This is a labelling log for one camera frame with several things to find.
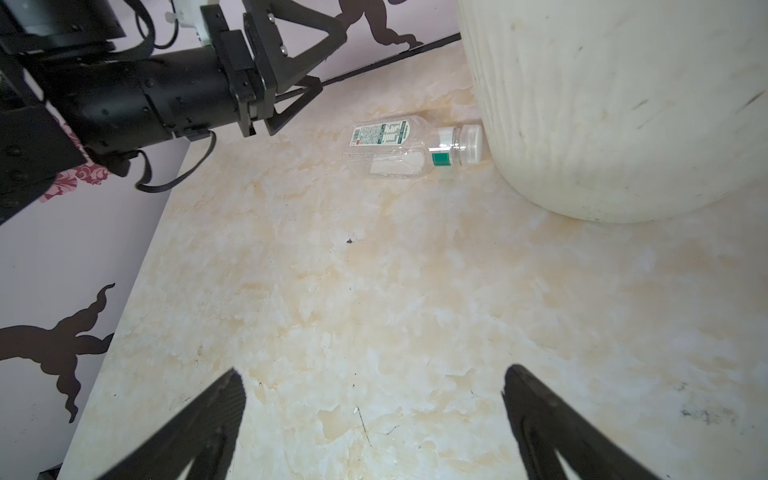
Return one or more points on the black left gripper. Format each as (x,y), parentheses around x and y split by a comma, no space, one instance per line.
(117,108)

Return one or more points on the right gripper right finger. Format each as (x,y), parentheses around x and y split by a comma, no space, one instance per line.
(548,431)

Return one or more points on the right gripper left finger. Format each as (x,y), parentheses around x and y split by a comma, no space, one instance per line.
(198,443)

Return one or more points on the white waste bin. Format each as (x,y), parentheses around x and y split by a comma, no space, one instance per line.
(621,111)

